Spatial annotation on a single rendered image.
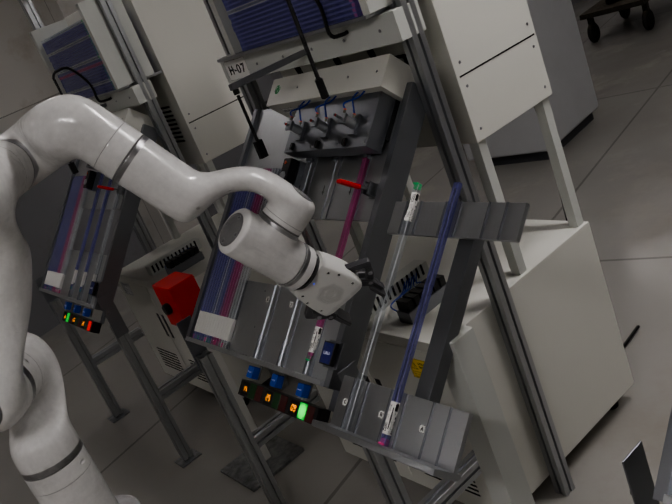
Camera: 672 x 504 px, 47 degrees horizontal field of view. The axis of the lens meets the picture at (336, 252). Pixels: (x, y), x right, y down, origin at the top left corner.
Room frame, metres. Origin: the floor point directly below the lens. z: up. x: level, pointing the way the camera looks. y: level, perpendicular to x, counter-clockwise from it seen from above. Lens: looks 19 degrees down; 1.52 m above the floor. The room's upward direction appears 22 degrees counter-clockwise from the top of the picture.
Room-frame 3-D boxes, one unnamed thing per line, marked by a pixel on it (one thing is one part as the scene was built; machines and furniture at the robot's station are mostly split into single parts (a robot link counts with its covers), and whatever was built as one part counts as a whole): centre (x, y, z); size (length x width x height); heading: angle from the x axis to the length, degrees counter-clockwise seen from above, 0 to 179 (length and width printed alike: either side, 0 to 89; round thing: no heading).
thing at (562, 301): (2.11, -0.23, 0.31); 0.70 x 0.65 x 0.62; 32
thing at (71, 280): (3.23, 0.68, 0.66); 1.01 x 0.73 x 1.31; 122
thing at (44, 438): (1.35, 0.64, 1.00); 0.19 x 0.12 x 0.24; 173
